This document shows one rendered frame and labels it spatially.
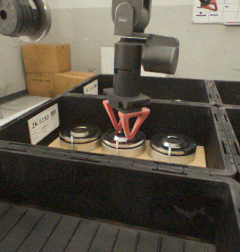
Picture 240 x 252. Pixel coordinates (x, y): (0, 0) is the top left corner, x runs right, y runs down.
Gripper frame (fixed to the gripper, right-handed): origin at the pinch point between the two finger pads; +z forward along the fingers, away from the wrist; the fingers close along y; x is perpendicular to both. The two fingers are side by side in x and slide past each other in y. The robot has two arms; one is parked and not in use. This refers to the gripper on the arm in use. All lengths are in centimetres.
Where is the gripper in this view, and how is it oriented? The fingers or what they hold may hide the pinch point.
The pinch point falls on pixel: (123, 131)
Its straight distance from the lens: 57.4
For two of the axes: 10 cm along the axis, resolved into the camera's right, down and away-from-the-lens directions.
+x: -8.8, 1.7, -4.5
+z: -0.4, 9.1, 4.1
